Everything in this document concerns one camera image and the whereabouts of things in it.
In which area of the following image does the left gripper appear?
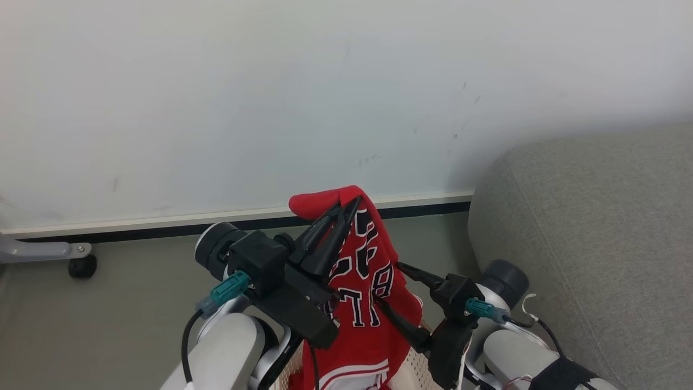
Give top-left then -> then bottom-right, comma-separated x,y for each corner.
256,196 -> 362,350

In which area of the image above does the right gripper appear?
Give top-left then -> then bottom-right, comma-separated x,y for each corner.
374,263 -> 477,390

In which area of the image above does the red basketball jersey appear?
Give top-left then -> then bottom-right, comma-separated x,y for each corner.
288,185 -> 424,390

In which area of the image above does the grey fabric sofa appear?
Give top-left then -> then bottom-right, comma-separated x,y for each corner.
468,125 -> 693,390

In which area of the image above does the white perforated laundry basket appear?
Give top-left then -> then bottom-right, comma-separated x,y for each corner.
280,325 -> 436,390

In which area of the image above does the white and black skirting board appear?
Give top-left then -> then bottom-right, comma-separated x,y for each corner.
0,190 -> 474,243

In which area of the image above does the black caster wheel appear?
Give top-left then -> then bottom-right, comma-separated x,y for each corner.
68,255 -> 98,279

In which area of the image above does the grey metal base leg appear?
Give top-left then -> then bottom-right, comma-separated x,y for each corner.
0,233 -> 91,264

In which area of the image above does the right arm teal plug cable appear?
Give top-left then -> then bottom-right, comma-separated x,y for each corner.
466,297 -> 566,358

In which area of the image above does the arm teal plug cable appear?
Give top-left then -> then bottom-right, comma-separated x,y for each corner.
466,297 -> 566,358
181,271 -> 252,385

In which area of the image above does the left arm teal plug cable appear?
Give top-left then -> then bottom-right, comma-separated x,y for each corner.
181,271 -> 252,385

